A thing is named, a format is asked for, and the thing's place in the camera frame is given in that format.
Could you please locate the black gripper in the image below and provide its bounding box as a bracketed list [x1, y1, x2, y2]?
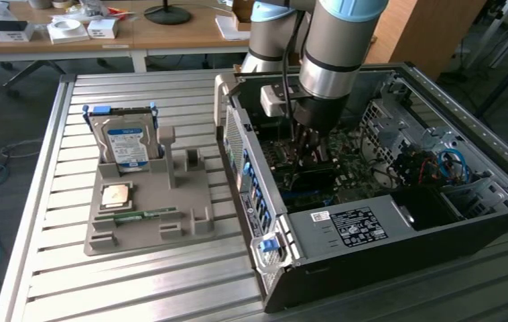
[292, 94, 350, 137]

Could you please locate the graphics card with metal bracket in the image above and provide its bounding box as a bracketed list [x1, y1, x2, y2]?
[276, 164, 342, 194]

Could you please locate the perforated metal drive cage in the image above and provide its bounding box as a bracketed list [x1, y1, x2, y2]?
[359, 97, 432, 189]

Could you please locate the green motherboard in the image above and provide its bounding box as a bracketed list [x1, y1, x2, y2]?
[258, 125, 398, 214]

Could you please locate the expansion slot with blue latch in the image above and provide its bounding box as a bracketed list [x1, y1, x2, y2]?
[283, 189, 332, 206]

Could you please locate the white paper stack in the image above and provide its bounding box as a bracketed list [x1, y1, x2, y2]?
[215, 15, 254, 42]

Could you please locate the brown cardboard box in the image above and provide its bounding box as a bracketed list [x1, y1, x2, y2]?
[230, 0, 255, 24]

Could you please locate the grey power supply unit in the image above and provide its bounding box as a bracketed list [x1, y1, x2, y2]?
[287, 194, 416, 266]

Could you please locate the blue case latch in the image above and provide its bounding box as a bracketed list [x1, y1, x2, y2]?
[258, 234, 282, 252]

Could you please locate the wooden desk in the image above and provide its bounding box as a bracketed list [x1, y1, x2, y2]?
[0, 0, 379, 64]

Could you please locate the hard disk with blue carrier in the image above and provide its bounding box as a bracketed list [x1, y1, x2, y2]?
[82, 104, 162, 174]

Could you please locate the black lamp base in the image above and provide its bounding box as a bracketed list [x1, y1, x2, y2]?
[143, 0, 192, 26]

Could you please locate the metal disk bay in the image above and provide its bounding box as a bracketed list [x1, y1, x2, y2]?
[439, 177, 508, 221]

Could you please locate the grey printed parts rack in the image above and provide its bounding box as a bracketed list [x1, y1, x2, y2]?
[83, 125, 220, 258]

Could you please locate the open black PC case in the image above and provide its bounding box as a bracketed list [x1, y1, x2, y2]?
[214, 62, 508, 315]

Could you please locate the CPU with metal lid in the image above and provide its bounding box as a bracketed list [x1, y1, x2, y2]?
[102, 183, 131, 207]

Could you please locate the green RAM stick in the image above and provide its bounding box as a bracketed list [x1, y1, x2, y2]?
[94, 207, 178, 222]

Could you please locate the white labelled box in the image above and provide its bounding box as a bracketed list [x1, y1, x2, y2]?
[87, 18, 119, 40]

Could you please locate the white flat box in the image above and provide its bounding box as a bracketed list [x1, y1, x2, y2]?
[47, 25, 91, 45]

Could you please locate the white tape roll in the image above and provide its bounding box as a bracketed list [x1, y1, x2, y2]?
[51, 19, 82, 34]

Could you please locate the black and white box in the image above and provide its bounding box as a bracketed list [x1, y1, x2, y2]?
[0, 19, 36, 44]

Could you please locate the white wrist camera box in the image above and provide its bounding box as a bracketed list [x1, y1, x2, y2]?
[260, 84, 303, 117]

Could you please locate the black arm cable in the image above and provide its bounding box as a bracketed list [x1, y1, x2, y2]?
[280, 9, 310, 135]

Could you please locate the blue wire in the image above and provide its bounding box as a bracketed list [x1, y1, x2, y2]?
[436, 147, 472, 184]

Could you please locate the white floor cable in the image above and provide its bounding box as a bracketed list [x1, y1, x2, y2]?
[0, 139, 46, 158]

